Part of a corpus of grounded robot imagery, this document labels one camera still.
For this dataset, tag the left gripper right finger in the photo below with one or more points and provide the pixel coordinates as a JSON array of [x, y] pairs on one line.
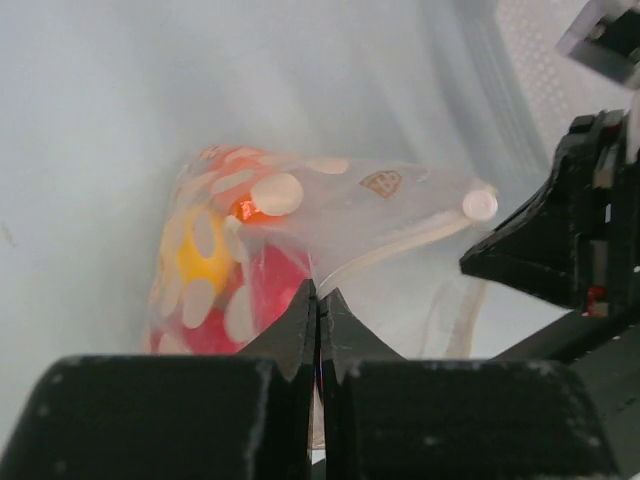
[[387, 417]]

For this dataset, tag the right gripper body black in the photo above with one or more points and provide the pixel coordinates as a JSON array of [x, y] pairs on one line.
[[604, 217]]

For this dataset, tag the clear polka dot zip bag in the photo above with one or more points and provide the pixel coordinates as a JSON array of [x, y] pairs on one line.
[[387, 235]]

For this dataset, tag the red fake fruit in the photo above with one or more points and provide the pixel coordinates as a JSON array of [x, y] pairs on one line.
[[249, 305]]

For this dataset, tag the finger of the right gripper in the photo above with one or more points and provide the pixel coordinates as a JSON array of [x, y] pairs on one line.
[[533, 250]]

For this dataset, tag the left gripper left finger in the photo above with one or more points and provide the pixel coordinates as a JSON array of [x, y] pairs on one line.
[[176, 416]]

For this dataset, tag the orange fake fruit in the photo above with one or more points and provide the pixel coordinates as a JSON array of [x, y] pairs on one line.
[[235, 171]]

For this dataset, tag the yellow fake fruit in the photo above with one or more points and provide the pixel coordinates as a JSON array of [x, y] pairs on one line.
[[201, 249]]

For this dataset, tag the white perforated plastic basket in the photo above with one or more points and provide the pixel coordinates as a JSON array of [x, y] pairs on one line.
[[506, 79]]

